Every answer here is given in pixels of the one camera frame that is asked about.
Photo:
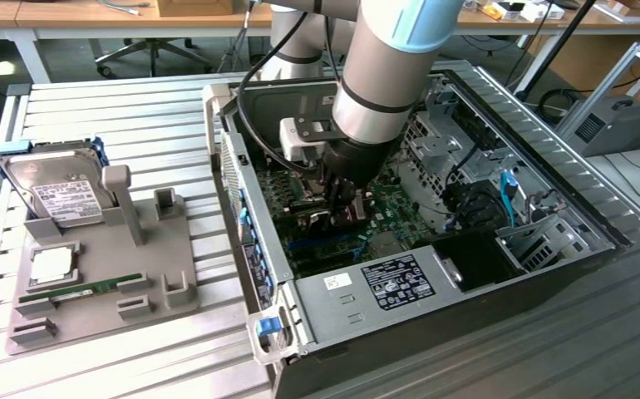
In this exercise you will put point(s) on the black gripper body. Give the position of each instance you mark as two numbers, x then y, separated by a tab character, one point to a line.
355	164

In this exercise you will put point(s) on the green graphics card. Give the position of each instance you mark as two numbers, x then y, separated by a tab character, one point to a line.
319	224

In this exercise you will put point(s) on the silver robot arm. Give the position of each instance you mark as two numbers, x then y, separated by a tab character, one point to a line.
385	75

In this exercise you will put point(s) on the CPU socket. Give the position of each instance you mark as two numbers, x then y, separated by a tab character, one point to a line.
305	195

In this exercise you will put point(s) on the green motherboard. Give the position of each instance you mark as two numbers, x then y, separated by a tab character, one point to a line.
403	208

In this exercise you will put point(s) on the silver perforated drive cage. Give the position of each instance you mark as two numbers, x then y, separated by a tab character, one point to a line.
436	145

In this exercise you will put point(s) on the grey power supply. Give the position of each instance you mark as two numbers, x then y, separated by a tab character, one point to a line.
341	299

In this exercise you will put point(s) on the blue case latch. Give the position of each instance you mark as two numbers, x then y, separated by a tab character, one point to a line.
267	326

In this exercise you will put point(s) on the silver disk bay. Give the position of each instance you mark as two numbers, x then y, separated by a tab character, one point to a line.
541	249

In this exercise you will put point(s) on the open black PC case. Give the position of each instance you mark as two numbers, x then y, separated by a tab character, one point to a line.
463	332

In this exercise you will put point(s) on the grey parts rack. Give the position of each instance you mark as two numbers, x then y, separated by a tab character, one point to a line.
103	266

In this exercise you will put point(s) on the black office chair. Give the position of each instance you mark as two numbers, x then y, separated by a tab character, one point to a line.
153	50

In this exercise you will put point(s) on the small yellow black box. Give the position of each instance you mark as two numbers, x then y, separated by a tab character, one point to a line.
508	10

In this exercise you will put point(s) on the green RAM stick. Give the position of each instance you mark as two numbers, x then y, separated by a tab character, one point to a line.
103	286

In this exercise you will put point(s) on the cardboard box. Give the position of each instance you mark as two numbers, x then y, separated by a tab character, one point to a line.
197	7

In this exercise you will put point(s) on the grey control box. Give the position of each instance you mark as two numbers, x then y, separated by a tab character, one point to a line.
618	124

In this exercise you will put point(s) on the small white box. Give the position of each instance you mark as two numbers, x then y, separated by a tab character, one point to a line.
544	12

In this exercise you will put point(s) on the hard disk in blue carrier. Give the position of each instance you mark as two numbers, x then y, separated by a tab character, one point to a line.
59	187

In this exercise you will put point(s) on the black pole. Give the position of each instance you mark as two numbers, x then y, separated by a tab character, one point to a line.
572	27

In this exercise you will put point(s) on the silver CPU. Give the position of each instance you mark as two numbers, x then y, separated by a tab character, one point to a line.
52	264

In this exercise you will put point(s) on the wooden desk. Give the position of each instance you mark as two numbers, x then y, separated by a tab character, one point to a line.
601	26
75	18

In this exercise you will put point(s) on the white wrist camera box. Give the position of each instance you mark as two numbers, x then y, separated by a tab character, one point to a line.
295	143

